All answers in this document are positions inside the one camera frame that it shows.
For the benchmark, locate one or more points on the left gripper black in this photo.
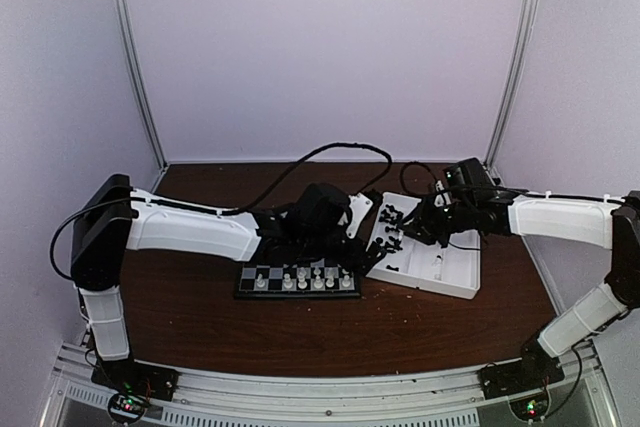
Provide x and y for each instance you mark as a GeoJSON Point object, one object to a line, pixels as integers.
{"type": "Point", "coordinates": [368, 257]}

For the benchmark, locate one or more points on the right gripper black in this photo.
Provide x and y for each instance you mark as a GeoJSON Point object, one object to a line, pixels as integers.
{"type": "Point", "coordinates": [421, 224]}

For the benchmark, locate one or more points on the white chess king piece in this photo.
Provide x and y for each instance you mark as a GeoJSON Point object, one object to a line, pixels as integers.
{"type": "Point", "coordinates": [301, 279]}

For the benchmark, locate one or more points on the white chess queen piece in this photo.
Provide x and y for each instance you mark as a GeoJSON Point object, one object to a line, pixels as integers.
{"type": "Point", "coordinates": [260, 282]}

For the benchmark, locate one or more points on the black white chessboard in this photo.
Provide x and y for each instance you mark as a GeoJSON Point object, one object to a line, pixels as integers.
{"type": "Point", "coordinates": [273, 275]}

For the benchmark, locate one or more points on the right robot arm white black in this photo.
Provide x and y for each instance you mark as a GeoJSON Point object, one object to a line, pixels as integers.
{"type": "Point", "coordinates": [607, 226]}

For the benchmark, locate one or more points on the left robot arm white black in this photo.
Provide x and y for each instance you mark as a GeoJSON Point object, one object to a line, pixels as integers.
{"type": "Point", "coordinates": [118, 218]}

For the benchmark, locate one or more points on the black chess pieces lower cluster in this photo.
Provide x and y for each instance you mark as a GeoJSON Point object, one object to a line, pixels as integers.
{"type": "Point", "coordinates": [390, 244]}

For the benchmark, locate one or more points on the black chess pieces cluster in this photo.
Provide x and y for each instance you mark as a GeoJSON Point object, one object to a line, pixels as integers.
{"type": "Point", "coordinates": [390, 244]}
{"type": "Point", "coordinates": [391, 219]}

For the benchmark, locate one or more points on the black chess pieces upper cluster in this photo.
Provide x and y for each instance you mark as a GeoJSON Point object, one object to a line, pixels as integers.
{"type": "Point", "coordinates": [391, 219]}

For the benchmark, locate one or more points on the white chess pieces pile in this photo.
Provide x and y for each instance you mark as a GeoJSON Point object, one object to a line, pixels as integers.
{"type": "Point", "coordinates": [437, 267]}

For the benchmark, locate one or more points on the right controller board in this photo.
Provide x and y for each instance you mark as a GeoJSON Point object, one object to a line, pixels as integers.
{"type": "Point", "coordinates": [530, 409]}

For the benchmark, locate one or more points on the controller board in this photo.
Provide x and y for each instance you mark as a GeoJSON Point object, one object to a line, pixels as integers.
{"type": "Point", "coordinates": [530, 409]}
{"type": "Point", "coordinates": [125, 409]}

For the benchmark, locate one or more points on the left controller board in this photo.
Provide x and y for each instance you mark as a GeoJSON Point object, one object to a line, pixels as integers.
{"type": "Point", "coordinates": [125, 409]}

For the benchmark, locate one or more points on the white plastic tray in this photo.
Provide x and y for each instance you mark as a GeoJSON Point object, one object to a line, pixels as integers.
{"type": "Point", "coordinates": [461, 266]}

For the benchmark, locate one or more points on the aluminium front rail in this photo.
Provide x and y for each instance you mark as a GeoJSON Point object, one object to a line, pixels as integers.
{"type": "Point", "coordinates": [441, 398]}

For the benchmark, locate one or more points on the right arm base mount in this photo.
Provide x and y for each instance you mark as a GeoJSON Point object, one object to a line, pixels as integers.
{"type": "Point", "coordinates": [520, 372]}

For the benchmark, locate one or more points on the right aluminium frame post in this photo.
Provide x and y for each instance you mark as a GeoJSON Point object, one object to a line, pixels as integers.
{"type": "Point", "coordinates": [524, 31]}

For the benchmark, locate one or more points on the aluminium frame post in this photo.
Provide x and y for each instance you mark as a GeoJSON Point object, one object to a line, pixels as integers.
{"type": "Point", "coordinates": [524, 31]}
{"type": "Point", "coordinates": [134, 70]}

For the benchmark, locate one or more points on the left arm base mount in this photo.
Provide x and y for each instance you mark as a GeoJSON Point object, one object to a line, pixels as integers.
{"type": "Point", "coordinates": [134, 378]}

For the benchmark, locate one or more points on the left aluminium frame post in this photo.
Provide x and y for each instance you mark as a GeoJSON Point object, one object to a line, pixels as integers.
{"type": "Point", "coordinates": [134, 70]}

